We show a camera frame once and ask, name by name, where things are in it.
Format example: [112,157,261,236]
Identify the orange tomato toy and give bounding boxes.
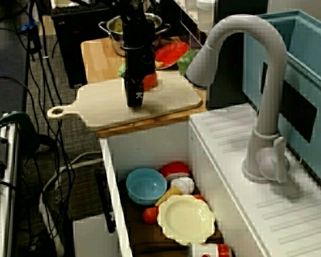
[142,206,159,224]

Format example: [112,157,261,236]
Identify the blue cable clip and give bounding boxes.
[20,18,37,32]

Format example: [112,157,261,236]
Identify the steel cooking pot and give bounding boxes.
[98,12,171,57]

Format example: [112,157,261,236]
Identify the green clamp tool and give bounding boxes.
[0,111,56,153]

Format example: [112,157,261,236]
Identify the grey toy faucet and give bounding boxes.
[186,14,291,184]

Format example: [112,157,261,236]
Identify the black cable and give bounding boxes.
[36,0,78,241]
[0,73,41,137]

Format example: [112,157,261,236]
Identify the white toy sink unit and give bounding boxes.
[100,103,321,257]

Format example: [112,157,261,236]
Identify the yellow flower-shaped plate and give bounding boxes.
[157,194,216,246]

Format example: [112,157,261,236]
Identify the beige cutting board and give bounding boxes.
[47,70,203,129]

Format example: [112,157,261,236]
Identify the red plastic plate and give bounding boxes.
[154,41,189,70]

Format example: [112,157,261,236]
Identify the blue plastic bowl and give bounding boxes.
[126,168,168,205]

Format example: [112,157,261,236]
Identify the aluminium frame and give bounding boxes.
[0,123,21,257]

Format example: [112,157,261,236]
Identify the toy ice cream cone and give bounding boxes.
[155,177,195,207]

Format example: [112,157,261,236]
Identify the teal plastic bin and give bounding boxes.
[243,10,321,179]

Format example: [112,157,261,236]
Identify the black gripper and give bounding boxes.
[122,47,156,108]

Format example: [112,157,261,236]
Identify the black cabinet handle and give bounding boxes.
[94,168,116,233]

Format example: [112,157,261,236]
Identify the salmon sushi toy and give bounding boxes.
[143,72,158,90]

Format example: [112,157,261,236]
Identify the white hose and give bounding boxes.
[39,151,104,257]

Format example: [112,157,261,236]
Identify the green bell pepper toy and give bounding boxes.
[177,49,201,77]

